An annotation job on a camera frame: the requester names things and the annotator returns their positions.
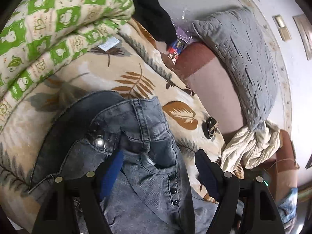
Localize purple plastic bag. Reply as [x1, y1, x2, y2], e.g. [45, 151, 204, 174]
[174, 24, 195, 45]

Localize brown pink sofa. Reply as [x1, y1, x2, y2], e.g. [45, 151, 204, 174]
[175, 42, 298, 201]

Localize cream crumpled sheet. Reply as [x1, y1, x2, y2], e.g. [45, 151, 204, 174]
[220, 121, 281, 172]

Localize grey quilted pillow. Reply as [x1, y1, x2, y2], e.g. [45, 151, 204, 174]
[187, 7, 278, 131]

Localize black garment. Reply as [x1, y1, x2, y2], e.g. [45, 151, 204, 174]
[133, 0, 177, 45]

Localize colourful snack packet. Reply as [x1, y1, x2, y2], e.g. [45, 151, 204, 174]
[167, 39, 186, 65]

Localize green white folded quilt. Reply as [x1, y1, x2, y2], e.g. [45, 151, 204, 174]
[1, 0, 135, 126]

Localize beige leaf print blanket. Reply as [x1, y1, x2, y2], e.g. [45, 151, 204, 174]
[1, 20, 225, 231]

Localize grey denim jeans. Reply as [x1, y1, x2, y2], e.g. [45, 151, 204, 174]
[29, 91, 217, 233]

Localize black hair clip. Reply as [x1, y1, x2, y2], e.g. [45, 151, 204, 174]
[201, 116, 218, 139]

